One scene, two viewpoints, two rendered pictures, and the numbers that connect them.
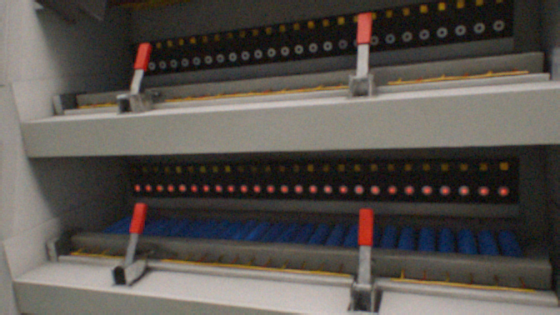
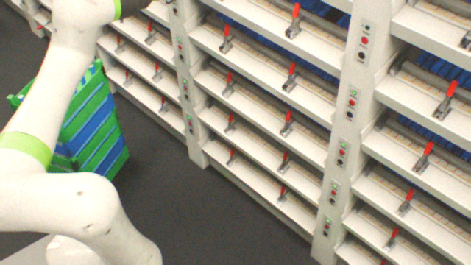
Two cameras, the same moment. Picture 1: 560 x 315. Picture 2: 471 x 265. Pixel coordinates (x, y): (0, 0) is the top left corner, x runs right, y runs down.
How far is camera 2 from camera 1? 1.17 m
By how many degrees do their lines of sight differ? 56
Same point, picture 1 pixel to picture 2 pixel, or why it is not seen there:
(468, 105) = (313, 57)
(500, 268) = (330, 90)
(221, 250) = (255, 47)
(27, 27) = not seen: outside the picture
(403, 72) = (313, 22)
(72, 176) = not seen: outside the picture
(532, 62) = not seen: hidden behind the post
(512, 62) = (344, 37)
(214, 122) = (246, 20)
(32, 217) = (190, 12)
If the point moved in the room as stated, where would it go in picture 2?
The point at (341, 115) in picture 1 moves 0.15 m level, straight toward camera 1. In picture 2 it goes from (282, 40) to (253, 72)
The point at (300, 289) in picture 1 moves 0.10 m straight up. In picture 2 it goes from (274, 74) to (275, 48)
